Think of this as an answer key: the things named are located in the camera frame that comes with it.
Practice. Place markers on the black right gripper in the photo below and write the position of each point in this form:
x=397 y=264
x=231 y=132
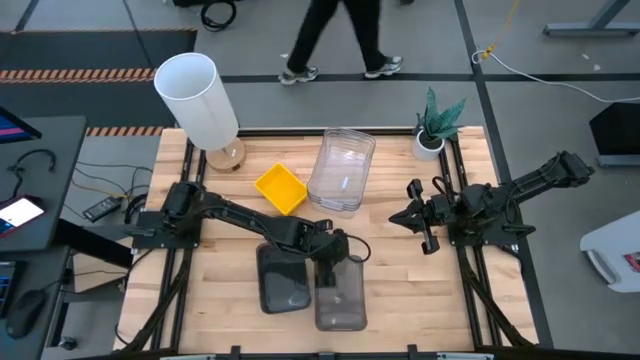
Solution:
x=437 y=212

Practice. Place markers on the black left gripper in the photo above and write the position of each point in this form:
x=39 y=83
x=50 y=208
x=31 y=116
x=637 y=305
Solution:
x=325 y=245

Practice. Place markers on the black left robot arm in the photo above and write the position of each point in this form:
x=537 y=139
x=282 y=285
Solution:
x=240 y=215

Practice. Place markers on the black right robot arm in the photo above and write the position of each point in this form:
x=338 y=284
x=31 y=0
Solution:
x=540 y=175

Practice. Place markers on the green plant in white pot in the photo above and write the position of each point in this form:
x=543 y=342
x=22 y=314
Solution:
x=437 y=120

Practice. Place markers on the grey sneaker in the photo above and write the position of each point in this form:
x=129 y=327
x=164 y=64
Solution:
x=385 y=67
x=297 y=76

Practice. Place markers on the person's leg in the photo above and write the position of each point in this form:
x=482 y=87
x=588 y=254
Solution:
x=312 y=35
x=367 y=35

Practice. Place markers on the white plastic object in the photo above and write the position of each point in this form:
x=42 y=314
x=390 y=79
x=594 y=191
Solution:
x=612 y=240

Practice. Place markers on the white shade wooden base lamp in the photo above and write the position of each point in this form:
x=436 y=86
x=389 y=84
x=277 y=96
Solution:
x=195 y=100

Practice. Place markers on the black box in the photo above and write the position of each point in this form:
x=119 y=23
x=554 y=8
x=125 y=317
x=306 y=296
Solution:
x=620 y=130

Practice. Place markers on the light wooden board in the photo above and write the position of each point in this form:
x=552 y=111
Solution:
x=100 y=275

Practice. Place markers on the black desk foot bar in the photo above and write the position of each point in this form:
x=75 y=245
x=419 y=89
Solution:
x=95 y=242

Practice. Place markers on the black power adapter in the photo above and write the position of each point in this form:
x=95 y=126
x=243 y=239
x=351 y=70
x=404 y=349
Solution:
x=101 y=209

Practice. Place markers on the grey metal table leg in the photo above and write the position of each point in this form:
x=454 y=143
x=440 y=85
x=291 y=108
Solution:
x=590 y=29

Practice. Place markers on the black caster wheel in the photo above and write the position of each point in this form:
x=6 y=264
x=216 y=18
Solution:
x=67 y=343

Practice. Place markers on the dark grey low desk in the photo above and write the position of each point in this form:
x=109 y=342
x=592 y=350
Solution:
x=50 y=300

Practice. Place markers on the black computer mouse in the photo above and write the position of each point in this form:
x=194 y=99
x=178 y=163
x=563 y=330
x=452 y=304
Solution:
x=25 y=310

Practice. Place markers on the smartphone with lit screen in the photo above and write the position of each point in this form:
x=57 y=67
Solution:
x=20 y=214

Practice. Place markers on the black keyboard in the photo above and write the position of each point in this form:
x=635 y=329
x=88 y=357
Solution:
x=5 y=290

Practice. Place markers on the black floor mat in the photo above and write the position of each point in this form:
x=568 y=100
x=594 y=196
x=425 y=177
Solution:
x=75 y=50

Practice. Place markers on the computer monitor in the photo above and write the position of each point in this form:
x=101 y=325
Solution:
x=12 y=131

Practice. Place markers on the black aluminium frame rail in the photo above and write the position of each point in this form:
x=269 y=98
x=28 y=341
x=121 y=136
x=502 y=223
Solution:
x=461 y=160
x=187 y=165
x=201 y=167
x=446 y=167

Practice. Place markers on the black frame beam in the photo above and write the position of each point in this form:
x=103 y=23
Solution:
x=325 y=356

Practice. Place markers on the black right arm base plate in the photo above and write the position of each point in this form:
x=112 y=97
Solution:
x=495 y=237

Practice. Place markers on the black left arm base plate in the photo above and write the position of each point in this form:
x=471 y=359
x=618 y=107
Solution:
x=155 y=237

